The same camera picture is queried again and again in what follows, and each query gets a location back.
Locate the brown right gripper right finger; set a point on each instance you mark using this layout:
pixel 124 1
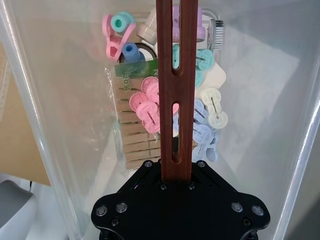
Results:
pixel 186 100

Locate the brown right gripper left finger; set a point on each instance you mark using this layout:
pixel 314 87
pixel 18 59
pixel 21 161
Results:
pixel 165 100

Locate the pale blue round clothes peg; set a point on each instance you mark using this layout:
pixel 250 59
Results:
pixel 200 110
pixel 207 153
pixel 203 133

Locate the pink round clothes peg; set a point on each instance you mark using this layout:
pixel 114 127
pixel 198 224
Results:
pixel 150 86
pixel 148 117
pixel 138 101

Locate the teal round clothes peg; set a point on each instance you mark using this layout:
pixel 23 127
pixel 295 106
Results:
pixel 205 60
pixel 198 78
pixel 175 56

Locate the cream round clothes peg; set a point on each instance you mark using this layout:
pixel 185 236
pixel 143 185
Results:
pixel 215 107

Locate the white rounded block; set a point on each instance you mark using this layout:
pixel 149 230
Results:
pixel 215 76

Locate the packet of wooden clothespegs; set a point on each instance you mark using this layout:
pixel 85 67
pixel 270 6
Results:
pixel 132 140

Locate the dark tape roll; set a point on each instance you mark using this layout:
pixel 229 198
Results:
pixel 147 51

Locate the blue plastic cylinder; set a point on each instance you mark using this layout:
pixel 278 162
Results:
pixel 131 52

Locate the beige plastic cap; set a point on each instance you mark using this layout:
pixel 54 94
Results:
pixel 148 28

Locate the purple plastic clip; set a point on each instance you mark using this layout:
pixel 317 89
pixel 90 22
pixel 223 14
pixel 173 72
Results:
pixel 200 27

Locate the large pink plastic clip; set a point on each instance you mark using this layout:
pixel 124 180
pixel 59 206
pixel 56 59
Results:
pixel 112 47

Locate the teal plastic cylinder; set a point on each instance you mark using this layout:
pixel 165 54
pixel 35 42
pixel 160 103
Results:
pixel 121 22

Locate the clear plastic storage bin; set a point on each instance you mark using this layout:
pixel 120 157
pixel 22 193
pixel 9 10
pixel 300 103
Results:
pixel 75 120

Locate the brown cardboard box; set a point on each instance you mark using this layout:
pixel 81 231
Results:
pixel 17 120

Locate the grey rounded object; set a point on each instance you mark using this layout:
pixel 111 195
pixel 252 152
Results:
pixel 15 207

